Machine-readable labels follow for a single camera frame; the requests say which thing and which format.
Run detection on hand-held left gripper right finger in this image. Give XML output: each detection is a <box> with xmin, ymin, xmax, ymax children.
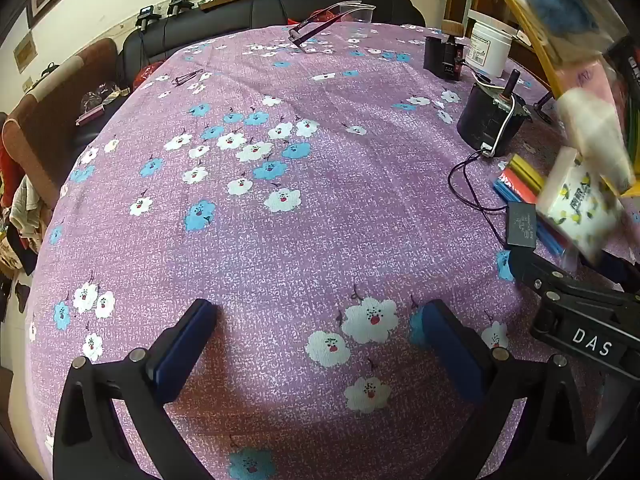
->
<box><xmin>410</xmin><ymin>299</ymin><xmax>599</xmax><ymax>480</ymax></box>

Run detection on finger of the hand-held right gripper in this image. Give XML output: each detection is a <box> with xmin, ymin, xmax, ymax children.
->
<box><xmin>509</xmin><ymin>247</ymin><xmax>640</xmax><ymax>318</ymax></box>

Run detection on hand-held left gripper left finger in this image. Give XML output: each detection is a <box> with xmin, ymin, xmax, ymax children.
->
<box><xmin>52</xmin><ymin>299</ymin><xmax>219</xmax><ymax>480</ymax></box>

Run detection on lemon print tissue pack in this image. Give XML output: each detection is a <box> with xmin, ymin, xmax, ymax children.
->
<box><xmin>536</xmin><ymin>147</ymin><xmax>626</xmax><ymax>266</ymax></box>

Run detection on pink rose print tissue pack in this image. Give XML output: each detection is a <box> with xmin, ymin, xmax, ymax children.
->
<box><xmin>550</xmin><ymin>55</ymin><xmax>618</xmax><ymax>111</ymax></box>

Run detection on yellow cardboard box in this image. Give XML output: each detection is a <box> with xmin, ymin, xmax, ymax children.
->
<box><xmin>472</xmin><ymin>0</ymin><xmax>571</xmax><ymax>103</ymax></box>

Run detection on blue towel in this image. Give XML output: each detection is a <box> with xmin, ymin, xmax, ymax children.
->
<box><xmin>522</xmin><ymin>0</ymin><xmax>601</xmax><ymax>38</ymax></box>

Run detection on black capacitor box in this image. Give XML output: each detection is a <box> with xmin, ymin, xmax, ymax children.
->
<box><xmin>505</xmin><ymin>201</ymin><xmax>538</xmax><ymax>250</ymax></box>

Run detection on bag of coloured tubes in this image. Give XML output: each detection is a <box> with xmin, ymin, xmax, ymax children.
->
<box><xmin>492</xmin><ymin>154</ymin><xmax>583</xmax><ymax>273</ymax></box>

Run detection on round black electric motor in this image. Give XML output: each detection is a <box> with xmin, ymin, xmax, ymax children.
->
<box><xmin>456</xmin><ymin>71</ymin><xmax>533</xmax><ymax>157</ymax></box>

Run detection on dark slipper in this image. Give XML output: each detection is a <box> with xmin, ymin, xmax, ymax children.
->
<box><xmin>12</xmin><ymin>280</ymin><xmax>33</xmax><ymax>317</ymax></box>

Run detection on purple floral tablecloth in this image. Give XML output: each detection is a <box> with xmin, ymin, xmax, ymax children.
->
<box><xmin>25</xmin><ymin>21</ymin><xmax>640</xmax><ymax>480</ymax></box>

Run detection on pile of clothes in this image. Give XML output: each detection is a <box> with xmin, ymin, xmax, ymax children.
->
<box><xmin>0</xmin><ymin>157</ymin><xmax>56</xmax><ymax>281</ymax></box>

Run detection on white plastic jar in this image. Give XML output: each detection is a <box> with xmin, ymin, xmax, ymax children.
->
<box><xmin>465</xmin><ymin>20</ymin><xmax>516</xmax><ymax>78</ymax></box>

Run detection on small black motor with cork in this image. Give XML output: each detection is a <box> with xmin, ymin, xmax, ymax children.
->
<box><xmin>423</xmin><ymin>19</ymin><xmax>468</xmax><ymax>81</ymax></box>

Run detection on pink flat box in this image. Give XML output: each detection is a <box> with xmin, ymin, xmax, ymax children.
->
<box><xmin>75</xmin><ymin>106</ymin><xmax>106</xmax><ymax>126</ymax></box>

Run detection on red cloth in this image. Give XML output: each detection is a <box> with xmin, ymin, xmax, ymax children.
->
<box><xmin>0</xmin><ymin>115</ymin><xmax>21</xmax><ymax>211</ymax></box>

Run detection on clear plastic bag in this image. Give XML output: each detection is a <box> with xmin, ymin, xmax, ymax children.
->
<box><xmin>82</xmin><ymin>81</ymin><xmax>132</xmax><ymax>111</ymax></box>

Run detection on red bag on sofa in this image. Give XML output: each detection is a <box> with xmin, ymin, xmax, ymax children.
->
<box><xmin>132</xmin><ymin>61</ymin><xmax>166</xmax><ymax>88</ymax></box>

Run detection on brown armchair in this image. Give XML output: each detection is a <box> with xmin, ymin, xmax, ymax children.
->
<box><xmin>1</xmin><ymin>37</ymin><xmax>118</xmax><ymax>211</ymax></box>

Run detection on clear eyeglasses maroon temples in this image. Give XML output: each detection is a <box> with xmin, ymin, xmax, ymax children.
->
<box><xmin>287</xmin><ymin>1</ymin><xmax>376</xmax><ymax>53</ymax></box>

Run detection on black leather sofa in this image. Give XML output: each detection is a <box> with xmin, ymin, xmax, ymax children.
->
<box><xmin>117</xmin><ymin>0</ymin><xmax>426</xmax><ymax>91</ymax></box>

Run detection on thin black cable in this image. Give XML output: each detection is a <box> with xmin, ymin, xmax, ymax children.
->
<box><xmin>447</xmin><ymin>147</ymin><xmax>511</xmax><ymax>247</ymax></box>

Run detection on small yellow wall frame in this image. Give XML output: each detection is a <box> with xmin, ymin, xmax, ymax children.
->
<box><xmin>12</xmin><ymin>32</ymin><xmax>36</xmax><ymax>73</ymax></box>

